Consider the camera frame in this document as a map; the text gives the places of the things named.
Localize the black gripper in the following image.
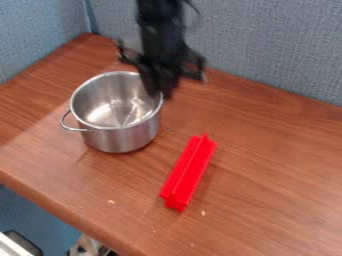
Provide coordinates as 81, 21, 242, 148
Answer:
116, 26, 206, 99

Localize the metal pot with handles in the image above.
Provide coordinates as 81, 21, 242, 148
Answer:
60, 71, 163, 153

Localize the red plastic block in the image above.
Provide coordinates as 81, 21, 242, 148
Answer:
159, 134, 216, 212

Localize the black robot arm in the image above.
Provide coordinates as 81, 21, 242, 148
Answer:
116, 0, 206, 99

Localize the light object under table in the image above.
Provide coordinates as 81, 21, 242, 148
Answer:
65, 235, 119, 256

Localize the black and white chair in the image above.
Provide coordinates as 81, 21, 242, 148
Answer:
0, 230, 43, 256

